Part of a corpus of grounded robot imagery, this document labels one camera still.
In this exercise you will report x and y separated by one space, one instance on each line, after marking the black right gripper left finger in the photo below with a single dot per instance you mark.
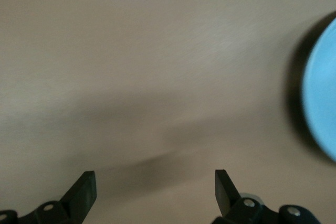
78 197

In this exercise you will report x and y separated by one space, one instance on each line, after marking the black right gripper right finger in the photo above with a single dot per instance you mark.
225 195

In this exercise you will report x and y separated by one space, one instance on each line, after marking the blue plate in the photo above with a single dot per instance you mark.
323 90

